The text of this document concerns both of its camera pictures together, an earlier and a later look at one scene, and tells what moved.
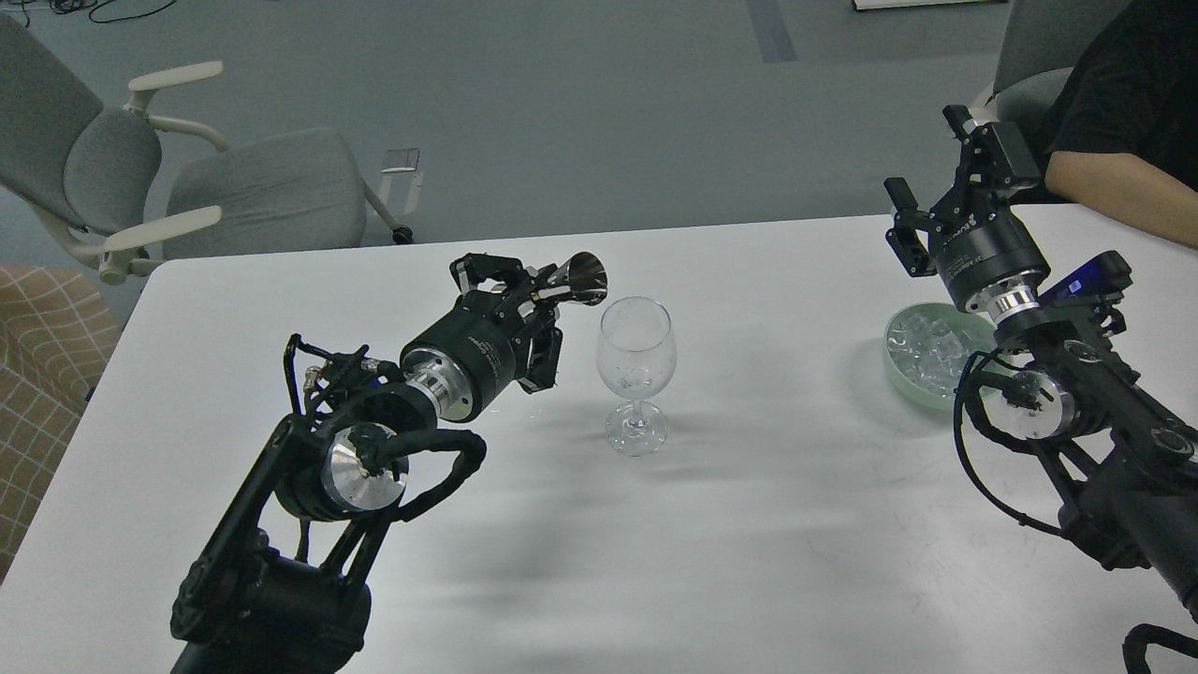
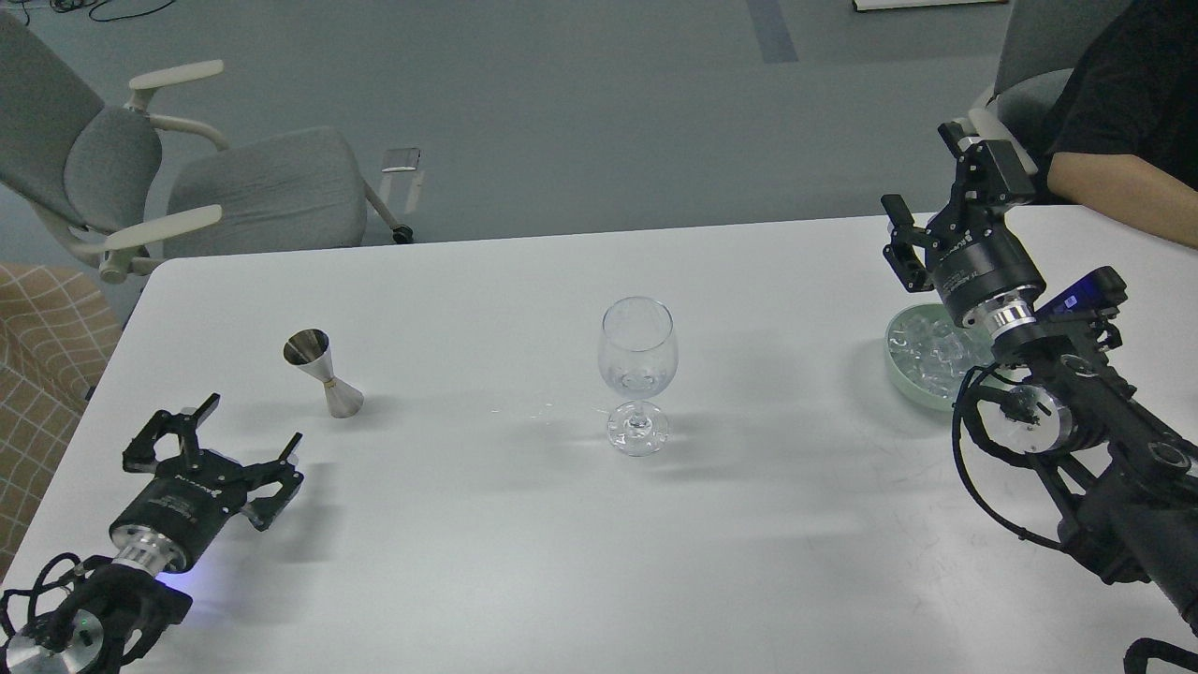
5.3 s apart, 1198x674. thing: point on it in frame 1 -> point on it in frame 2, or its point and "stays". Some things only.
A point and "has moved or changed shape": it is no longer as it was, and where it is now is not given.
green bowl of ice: x=927 y=346 stays
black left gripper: x=489 y=343 -> x=173 y=516
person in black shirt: x=1122 y=137 stays
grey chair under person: x=1040 y=45 stays
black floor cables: x=69 y=6 stays
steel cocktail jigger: x=586 y=276 has moved or changed shape
